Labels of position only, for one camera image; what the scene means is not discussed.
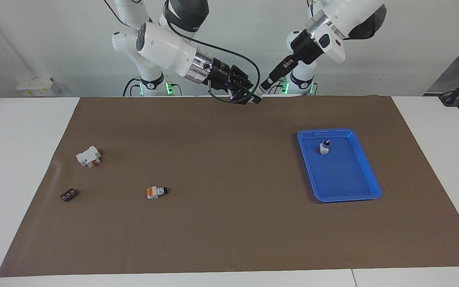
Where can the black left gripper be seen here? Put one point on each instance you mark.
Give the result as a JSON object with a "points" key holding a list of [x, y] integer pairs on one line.
{"points": [[307, 46]]}

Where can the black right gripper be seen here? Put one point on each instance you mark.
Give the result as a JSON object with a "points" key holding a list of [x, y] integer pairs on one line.
{"points": [[223, 73]]}

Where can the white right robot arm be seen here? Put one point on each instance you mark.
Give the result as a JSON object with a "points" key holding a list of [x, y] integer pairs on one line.
{"points": [[161, 44]]}

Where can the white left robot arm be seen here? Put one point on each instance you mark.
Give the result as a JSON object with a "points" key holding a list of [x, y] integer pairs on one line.
{"points": [[345, 16]]}

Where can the brown table mat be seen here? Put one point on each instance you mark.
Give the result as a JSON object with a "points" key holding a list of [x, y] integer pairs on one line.
{"points": [[229, 191]]}

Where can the blue plastic tray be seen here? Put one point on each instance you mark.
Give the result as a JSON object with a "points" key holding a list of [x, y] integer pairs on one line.
{"points": [[343, 175]]}

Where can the white circuit breaker red lever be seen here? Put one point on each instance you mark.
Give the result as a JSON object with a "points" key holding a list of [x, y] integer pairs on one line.
{"points": [[87, 157]]}

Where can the small dark terminal block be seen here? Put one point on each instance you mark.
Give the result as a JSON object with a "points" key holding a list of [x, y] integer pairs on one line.
{"points": [[68, 195]]}

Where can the white cardboard box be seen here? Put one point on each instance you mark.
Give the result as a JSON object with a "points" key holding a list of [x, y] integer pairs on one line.
{"points": [[34, 85]]}

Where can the selector switch with orange base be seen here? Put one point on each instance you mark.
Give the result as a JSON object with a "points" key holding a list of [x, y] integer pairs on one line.
{"points": [[154, 193]]}

